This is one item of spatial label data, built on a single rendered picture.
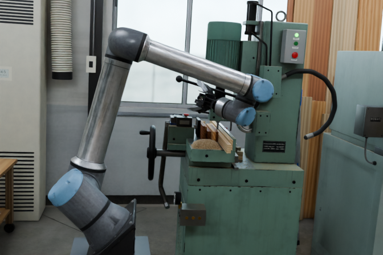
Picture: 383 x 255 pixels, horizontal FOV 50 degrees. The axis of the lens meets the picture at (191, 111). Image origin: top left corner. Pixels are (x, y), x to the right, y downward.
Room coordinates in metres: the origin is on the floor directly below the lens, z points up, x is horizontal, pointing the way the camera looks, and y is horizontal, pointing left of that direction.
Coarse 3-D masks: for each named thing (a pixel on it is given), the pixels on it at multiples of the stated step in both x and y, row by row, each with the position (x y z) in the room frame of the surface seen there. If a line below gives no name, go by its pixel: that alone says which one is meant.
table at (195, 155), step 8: (168, 144) 2.05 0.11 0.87; (176, 144) 2.06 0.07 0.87; (184, 144) 2.08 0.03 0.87; (192, 152) 1.85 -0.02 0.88; (200, 152) 1.86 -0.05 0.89; (208, 152) 1.86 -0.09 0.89; (216, 152) 1.87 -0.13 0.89; (224, 152) 1.87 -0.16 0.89; (232, 152) 1.88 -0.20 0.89; (192, 160) 1.85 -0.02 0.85; (200, 160) 1.86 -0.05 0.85; (208, 160) 1.86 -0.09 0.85; (216, 160) 1.87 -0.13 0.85; (224, 160) 1.87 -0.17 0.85; (232, 160) 1.88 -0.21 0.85
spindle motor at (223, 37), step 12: (216, 24) 2.06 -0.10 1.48; (228, 24) 2.05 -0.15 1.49; (240, 24) 2.09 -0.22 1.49; (216, 36) 2.06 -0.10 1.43; (228, 36) 2.05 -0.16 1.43; (240, 36) 2.10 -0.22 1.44; (216, 48) 2.06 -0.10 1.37; (228, 48) 2.05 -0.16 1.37; (240, 48) 2.12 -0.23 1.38; (216, 60) 2.06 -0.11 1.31; (228, 60) 2.05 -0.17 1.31
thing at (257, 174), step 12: (192, 168) 1.90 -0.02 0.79; (204, 168) 1.90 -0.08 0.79; (216, 168) 1.91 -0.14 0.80; (228, 168) 1.92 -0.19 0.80; (240, 168) 1.93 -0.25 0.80; (252, 168) 1.94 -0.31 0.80; (264, 168) 1.95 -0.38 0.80; (276, 168) 1.96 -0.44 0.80; (288, 168) 1.98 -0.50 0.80; (300, 168) 1.99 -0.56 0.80; (192, 180) 1.90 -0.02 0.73; (204, 180) 1.91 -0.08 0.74; (216, 180) 1.91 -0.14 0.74; (228, 180) 1.92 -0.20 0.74; (240, 180) 1.93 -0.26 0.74; (252, 180) 1.93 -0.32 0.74; (264, 180) 1.94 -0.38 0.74; (276, 180) 1.95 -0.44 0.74; (288, 180) 1.95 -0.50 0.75; (300, 180) 1.96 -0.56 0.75
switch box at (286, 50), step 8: (288, 32) 2.00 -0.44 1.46; (296, 32) 2.00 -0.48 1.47; (304, 32) 2.00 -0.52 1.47; (288, 40) 2.00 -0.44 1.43; (296, 40) 2.00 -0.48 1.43; (304, 40) 2.00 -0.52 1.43; (288, 48) 2.00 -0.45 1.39; (304, 48) 2.01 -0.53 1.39; (280, 56) 2.05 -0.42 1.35; (288, 56) 2.00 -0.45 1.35
